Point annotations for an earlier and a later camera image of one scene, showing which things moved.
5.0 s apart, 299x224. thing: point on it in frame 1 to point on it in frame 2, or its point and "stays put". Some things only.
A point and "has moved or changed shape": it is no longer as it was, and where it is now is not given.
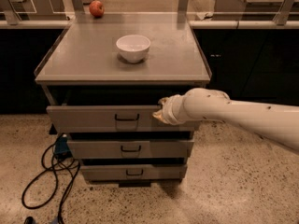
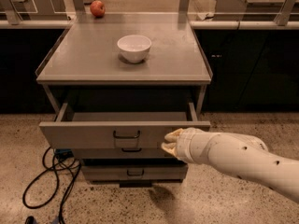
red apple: [96, 8] stays put
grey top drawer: [113, 119] has moved or changed shape
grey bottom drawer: [134, 172] stays put
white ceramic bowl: [133, 48] stays put
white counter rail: [193, 24] stays put
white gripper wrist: [168, 110] to [188, 145]
